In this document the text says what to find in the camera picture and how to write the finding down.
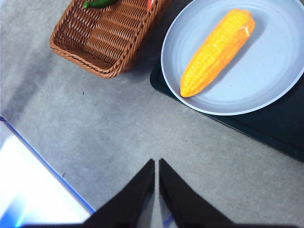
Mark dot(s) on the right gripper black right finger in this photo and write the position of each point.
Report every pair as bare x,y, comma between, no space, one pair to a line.
185,209

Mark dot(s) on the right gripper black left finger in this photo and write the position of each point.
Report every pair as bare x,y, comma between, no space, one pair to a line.
128,209

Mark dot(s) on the blue round plate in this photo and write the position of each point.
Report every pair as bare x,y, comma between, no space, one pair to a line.
266,78

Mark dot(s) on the brown wicker basket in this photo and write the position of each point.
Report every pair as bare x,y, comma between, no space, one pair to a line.
111,40

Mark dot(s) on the black rectangular tray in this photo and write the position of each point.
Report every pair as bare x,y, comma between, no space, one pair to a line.
280,133

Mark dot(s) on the orange toy carrot green leaves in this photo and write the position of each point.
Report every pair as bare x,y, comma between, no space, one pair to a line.
150,4

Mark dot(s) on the green chili pepper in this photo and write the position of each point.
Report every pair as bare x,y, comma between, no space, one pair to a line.
97,3

